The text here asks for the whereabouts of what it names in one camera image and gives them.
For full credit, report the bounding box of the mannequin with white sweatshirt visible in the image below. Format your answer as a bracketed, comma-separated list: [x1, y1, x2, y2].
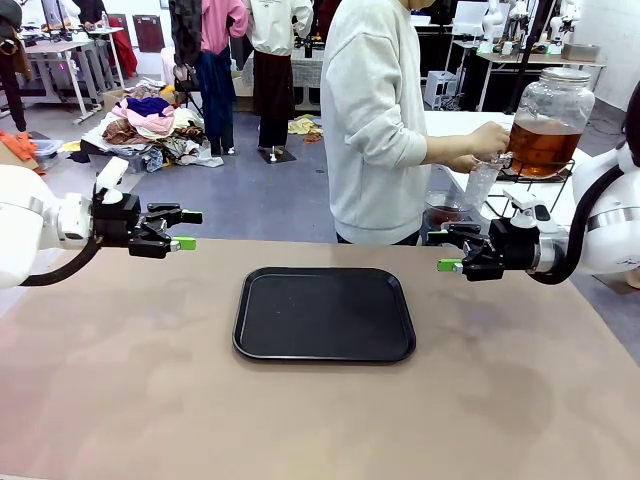
[246, 0, 315, 164]

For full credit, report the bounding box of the yellow cloth heap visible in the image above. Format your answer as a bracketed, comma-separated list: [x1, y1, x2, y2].
[288, 114, 325, 145]

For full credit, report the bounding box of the person's right hand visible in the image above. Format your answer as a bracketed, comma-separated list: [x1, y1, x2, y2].
[469, 120, 513, 162]

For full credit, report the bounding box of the glass drink dispenser jar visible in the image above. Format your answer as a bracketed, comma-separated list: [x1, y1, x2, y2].
[503, 66, 597, 180]

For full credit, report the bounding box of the wooden top work table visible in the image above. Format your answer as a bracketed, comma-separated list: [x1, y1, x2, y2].
[473, 48, 607, 113]

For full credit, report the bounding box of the person's right forearm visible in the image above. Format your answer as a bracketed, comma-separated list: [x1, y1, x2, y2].
[423, 130, 479, 167]

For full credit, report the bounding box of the mannequin with pink top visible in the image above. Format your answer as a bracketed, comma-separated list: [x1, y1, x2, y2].
[196, 0, 251, 157]

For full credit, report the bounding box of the white slotted box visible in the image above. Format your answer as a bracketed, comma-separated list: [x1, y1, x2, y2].
[423, 70, 459, 110]

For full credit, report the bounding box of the person in grey sweatshirt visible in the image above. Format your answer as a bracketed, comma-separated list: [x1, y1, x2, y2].
[319, 0, 434, 247]

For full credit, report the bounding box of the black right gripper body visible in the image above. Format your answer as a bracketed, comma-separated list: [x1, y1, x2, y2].
[486, 217, 544, 275]

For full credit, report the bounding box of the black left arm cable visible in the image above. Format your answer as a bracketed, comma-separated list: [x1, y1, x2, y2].
[19, 238, 104, 288]

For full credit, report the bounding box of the dark brown board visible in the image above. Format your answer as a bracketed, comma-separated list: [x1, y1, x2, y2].
[131, 14, 166, 54]

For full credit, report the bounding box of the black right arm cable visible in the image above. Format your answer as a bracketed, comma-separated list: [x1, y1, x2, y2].
[528, 164, 627, 287]

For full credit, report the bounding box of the clear cup with brown drink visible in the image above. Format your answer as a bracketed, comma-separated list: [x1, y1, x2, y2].
[423, 191, 471, 229]

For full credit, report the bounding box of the white side table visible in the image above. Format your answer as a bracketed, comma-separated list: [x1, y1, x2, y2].
[423, 110, 640, 236]

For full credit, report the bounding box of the dark hanging jacket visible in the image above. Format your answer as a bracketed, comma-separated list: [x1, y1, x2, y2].
[168, 0, 204, 69]

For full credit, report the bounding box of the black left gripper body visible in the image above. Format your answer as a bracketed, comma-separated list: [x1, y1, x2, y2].
[91, 193, 151, 250]

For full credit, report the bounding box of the orange cloth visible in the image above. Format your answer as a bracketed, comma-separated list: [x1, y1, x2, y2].
[0, 129, 40, 169]

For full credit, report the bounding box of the bystander in dark clothes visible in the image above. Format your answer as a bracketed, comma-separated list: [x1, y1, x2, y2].
[0, 0, 32, 135]

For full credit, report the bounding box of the red hanging cloth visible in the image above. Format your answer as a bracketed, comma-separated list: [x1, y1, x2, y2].
[106, 16, 140, 80]

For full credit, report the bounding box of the grey metal desk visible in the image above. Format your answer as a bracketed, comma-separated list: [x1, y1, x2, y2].
[20, 25, 127, 126]

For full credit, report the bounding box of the black plastic tray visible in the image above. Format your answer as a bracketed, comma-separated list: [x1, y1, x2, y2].
[231, 265, 418, 364]

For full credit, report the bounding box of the clear storage box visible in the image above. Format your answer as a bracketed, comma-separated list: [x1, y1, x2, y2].
[28, 138, 65, 165]

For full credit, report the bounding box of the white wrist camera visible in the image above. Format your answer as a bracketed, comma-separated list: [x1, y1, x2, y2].
[501, 188, 559, 234]
[92, 156, 131, 204]

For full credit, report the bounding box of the black vertical pole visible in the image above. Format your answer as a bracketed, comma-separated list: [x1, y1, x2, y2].
[503, 0, 552, 117]

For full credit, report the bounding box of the grey metal box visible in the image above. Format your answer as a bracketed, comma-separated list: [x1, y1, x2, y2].
[561, 42, 601, 63]

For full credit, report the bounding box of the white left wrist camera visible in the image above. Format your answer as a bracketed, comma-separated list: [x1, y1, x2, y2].
[92, 156, 131, 204]

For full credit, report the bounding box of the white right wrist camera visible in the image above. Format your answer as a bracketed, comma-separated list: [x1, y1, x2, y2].
[501, 188, 559, 234]

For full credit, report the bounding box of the pile of colourful clothes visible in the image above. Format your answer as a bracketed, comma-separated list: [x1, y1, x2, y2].
[79, 83, 225, 170]

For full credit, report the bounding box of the clear cup with ice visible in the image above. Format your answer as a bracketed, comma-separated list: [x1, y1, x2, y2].
[463, 153, 503, 214]

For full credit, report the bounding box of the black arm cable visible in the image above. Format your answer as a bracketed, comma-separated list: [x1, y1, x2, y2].
[528, 164, 627, 287]
[19, 238, 104, 288]

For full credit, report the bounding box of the person's left hand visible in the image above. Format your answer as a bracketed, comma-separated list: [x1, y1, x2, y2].
[447, 153, 482, 175]

